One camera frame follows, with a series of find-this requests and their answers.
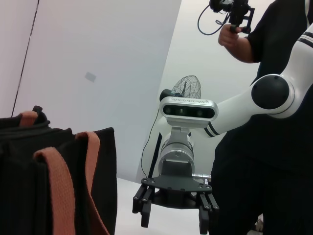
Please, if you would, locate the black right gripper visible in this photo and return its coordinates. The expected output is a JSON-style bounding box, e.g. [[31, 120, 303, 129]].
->
[[132, 159, 220, 235]]

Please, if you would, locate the black bag with orange handles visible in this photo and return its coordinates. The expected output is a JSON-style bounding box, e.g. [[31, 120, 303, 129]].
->
[[0, 105, 118, 235]]

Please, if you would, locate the black handheld camera rig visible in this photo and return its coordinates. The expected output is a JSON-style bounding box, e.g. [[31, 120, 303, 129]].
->
[[197, 0, 256, 35]]

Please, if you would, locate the person's bare forearm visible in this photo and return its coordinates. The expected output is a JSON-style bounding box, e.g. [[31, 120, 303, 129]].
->
[[221, 34, 255, 64]]

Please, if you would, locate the person's hand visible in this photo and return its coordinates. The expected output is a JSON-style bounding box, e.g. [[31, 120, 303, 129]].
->
[[218, 23, 243, 47]]

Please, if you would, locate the person in black clothes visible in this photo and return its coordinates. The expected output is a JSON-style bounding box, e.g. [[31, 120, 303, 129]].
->
[[209, 0, 313, 235]]

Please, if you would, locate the black flat camera cable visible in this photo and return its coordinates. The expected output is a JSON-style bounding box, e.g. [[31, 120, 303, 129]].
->
[[147, 132, 164, 179]]

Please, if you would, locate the thin black cord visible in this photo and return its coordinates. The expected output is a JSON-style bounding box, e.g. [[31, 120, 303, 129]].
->
[[140, 109, 161, 177]]

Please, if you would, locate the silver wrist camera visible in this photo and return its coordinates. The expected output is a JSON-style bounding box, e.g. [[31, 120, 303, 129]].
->
[[159, 96, 219, 147]]

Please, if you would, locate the black wire-guard fan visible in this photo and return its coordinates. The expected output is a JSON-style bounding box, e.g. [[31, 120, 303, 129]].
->
[[160, 75, 202, 101]]

